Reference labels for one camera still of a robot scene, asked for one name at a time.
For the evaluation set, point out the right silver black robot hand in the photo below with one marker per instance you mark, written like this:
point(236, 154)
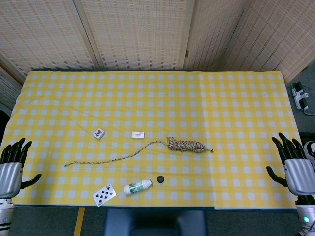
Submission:
point(299, 174)

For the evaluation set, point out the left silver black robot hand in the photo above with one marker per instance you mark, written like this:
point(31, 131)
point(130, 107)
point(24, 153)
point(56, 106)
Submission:
point(9, 175)

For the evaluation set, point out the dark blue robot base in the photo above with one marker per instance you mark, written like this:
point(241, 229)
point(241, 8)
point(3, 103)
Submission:
point(155, 222)

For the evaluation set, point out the white black sneaker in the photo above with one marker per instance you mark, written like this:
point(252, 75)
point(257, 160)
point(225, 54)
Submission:
point(311, 151)

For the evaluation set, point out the white power strip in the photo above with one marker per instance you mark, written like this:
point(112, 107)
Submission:
point(300, 97)

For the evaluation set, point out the yellow floor tape strip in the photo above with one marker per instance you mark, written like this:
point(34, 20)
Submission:
point(79, 221)

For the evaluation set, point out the eight of spades card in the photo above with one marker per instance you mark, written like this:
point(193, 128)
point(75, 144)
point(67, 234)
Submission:
point(104, 195)

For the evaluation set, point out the white mahjong tile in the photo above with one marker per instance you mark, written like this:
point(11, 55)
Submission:
point(99, 134)

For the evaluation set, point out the white bottle green label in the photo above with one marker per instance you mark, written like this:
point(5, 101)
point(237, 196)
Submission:
point(136, 187)

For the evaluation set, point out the small white rectangular box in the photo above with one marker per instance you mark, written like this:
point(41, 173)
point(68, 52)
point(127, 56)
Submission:
point(137, 134)

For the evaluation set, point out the black bottle cap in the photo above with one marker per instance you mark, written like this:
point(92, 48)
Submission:
point(160, 179)

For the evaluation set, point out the yellow white checked tablecloth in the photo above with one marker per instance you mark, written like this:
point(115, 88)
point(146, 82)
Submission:
point(157, 103)

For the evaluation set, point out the woven bamboo folding screen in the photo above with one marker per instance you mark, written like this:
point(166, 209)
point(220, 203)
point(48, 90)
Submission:
point(142, 32)

